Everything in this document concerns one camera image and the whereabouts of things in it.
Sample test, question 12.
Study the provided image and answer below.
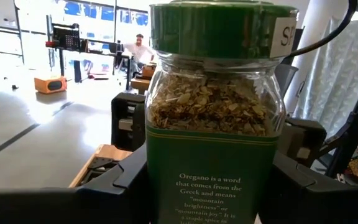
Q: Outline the green-lid oregano glass jar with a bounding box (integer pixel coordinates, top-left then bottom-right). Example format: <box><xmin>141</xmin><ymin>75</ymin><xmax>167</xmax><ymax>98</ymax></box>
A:
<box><xmin>144</xmin><ymin>0</ymin><xmax>300</xmax><ymax>224</ymax></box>

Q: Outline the white curtain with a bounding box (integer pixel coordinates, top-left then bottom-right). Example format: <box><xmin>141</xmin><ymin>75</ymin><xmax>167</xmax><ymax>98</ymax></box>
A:
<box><xmin>293</xmin><ymin>17</ymin><xmax>358</xmax><ymax>138</ymax></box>

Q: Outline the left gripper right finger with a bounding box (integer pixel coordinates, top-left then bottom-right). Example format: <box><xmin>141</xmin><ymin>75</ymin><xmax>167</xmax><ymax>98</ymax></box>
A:
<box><xmin>257</xmin><ymin>151</ymin><xmax>358</xmax><ymax>224</ymax></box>

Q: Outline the black left wrist camera cable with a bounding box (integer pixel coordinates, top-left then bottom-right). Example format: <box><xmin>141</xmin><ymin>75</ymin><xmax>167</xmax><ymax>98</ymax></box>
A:
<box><xmin>286</xmin><ymin>0</ymin><xmax>358</xmax><ymax>58</ymax></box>

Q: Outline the person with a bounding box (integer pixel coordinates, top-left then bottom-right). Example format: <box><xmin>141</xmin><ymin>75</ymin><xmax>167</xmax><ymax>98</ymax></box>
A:
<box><xmin>122</xmin><ymin>33</ymin><xmax>155</xmax><ymax>75</ymax></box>

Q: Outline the white round pillar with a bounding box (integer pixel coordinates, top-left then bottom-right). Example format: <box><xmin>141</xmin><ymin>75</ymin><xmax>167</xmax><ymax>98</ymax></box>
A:
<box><xmin>283</xmin><ymin>0</ymin><xmax>351</xmax><ymax>113</ymax></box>

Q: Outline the orange box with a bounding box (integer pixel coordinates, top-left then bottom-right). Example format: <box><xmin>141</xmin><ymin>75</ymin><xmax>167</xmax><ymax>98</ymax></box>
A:
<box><xmin>34</xmin><ymin>75</ymin><xmax>68</xmax><ymax>95</ymax></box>

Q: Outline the black equipment rack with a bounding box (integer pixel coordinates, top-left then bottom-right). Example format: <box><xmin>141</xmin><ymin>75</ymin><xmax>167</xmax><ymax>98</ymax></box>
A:
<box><xmin>45</xmin><ymin>14</ymin><xmax>82</xmax><ymax>77</ymax></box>

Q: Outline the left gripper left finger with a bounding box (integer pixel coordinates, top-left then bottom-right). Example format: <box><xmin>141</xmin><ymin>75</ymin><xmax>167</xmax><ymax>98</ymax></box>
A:
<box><xmin>0</xmin><ymin>144</ymin><xmax>151</xmax><ymax>224</ymax></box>

